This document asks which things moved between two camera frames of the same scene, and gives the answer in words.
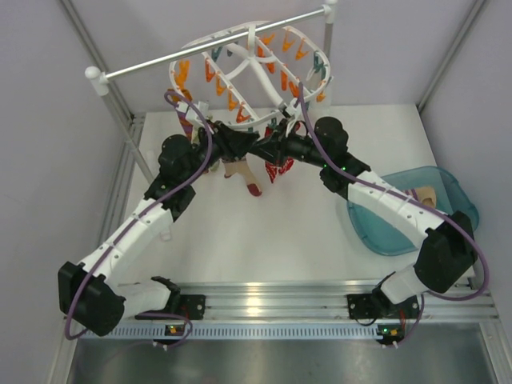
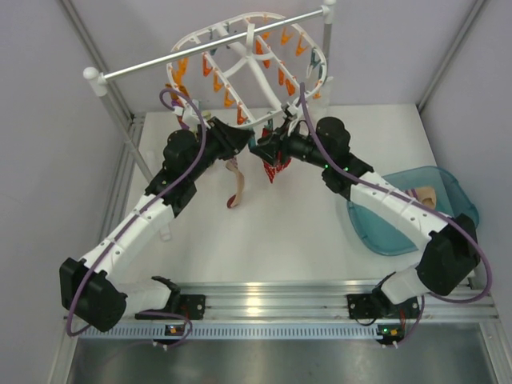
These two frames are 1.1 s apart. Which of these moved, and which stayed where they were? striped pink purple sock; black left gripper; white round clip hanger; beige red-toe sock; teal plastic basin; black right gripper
Moved: white round clip hanger; striped pink purple sock
Stayed: teal plastic basin; black left gripper; black right gripper; beige red-toe sock
